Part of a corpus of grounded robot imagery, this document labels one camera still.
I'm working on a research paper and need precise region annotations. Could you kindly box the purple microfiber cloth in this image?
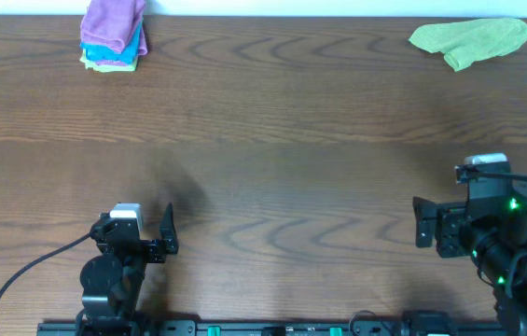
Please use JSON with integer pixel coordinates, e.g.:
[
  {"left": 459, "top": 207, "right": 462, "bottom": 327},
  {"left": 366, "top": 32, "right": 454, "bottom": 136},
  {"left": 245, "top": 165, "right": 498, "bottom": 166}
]
[{"left": 80, "top": 0, "right": 147, "bottom": 57}]

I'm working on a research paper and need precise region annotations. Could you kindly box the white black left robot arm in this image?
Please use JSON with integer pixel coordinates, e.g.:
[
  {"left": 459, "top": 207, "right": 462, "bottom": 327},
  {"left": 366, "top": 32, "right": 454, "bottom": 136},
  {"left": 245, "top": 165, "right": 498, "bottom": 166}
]
[{"left": 76, "top": 203, "right": 179, "bottom": 335}]

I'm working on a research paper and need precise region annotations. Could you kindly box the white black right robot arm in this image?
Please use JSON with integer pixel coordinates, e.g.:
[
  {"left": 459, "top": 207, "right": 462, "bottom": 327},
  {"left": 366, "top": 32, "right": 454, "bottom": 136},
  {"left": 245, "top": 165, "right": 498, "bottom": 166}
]
[{"left": 412, "top": 178, "right": 527, "bottom": 335}]

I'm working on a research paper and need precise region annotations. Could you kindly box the folded green cloth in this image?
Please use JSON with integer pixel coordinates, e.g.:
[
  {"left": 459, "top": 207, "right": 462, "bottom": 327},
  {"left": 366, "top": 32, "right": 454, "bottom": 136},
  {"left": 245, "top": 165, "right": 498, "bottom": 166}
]
[{"left": 79, "top": 50, "right": 138, "bottom": 73}]

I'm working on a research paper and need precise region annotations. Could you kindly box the green microfiber cloth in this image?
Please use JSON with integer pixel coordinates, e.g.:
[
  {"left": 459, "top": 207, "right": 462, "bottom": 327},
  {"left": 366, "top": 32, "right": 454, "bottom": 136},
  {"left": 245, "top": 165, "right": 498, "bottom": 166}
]
[{"left": 409, "top": 18, "right": 527, "bottom": 72}]

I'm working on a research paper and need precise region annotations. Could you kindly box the folded purple cloth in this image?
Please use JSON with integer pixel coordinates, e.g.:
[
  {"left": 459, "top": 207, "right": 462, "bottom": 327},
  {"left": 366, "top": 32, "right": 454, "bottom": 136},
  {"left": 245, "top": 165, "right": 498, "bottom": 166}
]
[{"left": 86, "top": 27, "right": 148, "bottom": 64}]

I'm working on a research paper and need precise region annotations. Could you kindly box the folded blue cloth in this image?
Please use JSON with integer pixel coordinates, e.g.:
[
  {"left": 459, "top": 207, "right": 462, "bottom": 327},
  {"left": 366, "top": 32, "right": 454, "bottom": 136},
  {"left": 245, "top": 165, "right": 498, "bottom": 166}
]
[{"left": 80, "top": 21, "right": 147, "bottom": 64}]

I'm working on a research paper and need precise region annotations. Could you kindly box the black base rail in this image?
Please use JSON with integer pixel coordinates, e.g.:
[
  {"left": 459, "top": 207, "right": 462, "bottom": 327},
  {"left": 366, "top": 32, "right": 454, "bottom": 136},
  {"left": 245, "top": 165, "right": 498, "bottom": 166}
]
[{"left": 36, "top": 311, "right": 506, "bottom": 336}]

